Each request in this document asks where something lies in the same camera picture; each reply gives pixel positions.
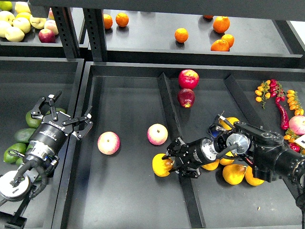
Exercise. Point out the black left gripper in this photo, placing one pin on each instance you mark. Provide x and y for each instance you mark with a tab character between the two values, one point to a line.
56	127

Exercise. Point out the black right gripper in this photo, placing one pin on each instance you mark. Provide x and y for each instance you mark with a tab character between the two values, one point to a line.
192	155

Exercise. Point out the yellow pear with stem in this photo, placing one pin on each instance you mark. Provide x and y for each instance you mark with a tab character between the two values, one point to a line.
161	167

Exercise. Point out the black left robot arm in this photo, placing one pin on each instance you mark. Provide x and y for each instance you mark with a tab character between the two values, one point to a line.
30	187

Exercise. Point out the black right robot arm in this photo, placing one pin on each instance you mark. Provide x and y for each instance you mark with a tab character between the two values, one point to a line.
264	151

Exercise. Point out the yellow pear far left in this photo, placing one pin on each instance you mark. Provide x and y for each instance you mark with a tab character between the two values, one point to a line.
211	166

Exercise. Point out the green avocado pile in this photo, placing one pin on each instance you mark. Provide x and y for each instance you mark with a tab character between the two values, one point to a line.
42	162

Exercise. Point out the yellow pear upper pile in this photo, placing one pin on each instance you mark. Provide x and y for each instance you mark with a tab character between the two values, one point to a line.
227	159

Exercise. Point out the yellow pear lower pile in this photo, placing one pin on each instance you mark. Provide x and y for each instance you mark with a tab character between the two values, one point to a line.
234	173

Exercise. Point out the yellow pear near divider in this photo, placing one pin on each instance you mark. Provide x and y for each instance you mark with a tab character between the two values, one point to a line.
232	120

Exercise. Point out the pink apple centre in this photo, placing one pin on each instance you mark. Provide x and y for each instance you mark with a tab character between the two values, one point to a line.
157	134

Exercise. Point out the pink apple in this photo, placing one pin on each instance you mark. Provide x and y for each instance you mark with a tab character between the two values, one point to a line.
108	143
157	134

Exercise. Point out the pink apple left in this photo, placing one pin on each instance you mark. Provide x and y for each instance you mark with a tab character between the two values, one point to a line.
108	143

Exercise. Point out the dark red apple lower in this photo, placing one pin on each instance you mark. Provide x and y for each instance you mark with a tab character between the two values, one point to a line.
186	97

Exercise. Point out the black centre tray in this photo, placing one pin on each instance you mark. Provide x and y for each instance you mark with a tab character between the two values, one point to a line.
120	191

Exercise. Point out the red apple upper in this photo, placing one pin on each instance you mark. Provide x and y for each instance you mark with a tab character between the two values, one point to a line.
188	79

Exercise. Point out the red apple on shelf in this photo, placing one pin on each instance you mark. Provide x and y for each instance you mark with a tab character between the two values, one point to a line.
46	36

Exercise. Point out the pale yellow apple front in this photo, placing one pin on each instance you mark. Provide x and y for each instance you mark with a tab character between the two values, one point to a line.
14	34

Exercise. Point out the black upper shelf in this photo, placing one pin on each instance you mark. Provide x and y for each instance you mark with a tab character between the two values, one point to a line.
149	38

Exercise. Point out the red chili pepper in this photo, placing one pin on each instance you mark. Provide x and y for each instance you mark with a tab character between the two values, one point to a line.
284	116

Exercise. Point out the cherry tomato cluster lower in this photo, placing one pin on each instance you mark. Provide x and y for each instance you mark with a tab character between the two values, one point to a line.
290	139

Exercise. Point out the cherry tomato vine upper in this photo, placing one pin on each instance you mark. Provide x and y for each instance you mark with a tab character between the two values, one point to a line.
269	89

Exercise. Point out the orange on shelf left edge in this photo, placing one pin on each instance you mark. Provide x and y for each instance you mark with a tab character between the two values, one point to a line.
108	22

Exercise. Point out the pink apple right edge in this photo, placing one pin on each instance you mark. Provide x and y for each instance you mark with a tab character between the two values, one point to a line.
297	124

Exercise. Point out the orange on shelf front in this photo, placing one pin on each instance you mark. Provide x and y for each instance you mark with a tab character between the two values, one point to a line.
220	45

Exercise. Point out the yellow cherry tomato vine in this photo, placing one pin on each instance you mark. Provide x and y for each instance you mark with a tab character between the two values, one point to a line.
294	102

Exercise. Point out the orange on shelf centre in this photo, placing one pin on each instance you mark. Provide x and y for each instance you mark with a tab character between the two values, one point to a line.
181	35

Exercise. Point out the orange on shelf right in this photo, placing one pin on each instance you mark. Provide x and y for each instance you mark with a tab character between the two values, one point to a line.
229	38

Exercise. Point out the large orange on shelf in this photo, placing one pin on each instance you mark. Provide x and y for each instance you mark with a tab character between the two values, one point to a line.
221	24

